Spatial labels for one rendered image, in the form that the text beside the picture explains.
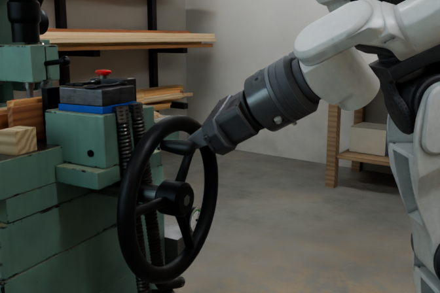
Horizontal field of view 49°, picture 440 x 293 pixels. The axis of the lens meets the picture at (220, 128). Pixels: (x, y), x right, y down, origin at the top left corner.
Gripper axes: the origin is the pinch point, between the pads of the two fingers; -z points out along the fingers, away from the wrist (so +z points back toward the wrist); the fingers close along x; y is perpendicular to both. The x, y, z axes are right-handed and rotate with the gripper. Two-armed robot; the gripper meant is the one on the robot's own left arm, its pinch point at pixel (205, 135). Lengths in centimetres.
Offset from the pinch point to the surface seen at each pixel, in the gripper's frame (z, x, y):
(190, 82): -210, 369, -44
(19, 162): -24.0, -10.4, 13.5
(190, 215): -29.2, 20.3, -20.7
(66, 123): -20.4, -0.7, 13.8
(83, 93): -15.2, 1.4, 16.1
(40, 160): -24.3, -6.6, 11.5
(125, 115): -11.2, 1.5, 9.2
